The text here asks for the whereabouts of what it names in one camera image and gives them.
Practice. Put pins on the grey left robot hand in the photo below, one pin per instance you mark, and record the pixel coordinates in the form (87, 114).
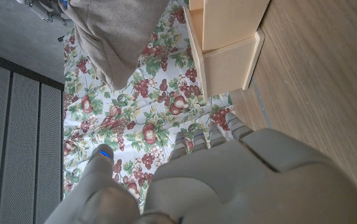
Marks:
(228, 180)

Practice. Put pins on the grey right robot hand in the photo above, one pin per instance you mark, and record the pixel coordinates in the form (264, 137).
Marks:
(45, 9)

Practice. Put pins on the beige fleece coat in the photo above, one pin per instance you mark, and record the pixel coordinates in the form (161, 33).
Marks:
(116, 37)

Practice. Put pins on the light wooden drawer box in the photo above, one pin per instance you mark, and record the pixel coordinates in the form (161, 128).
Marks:
(228, 71)

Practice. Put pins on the floral fruit print backdrop cloth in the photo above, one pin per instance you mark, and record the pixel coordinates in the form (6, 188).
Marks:
(119, 118)

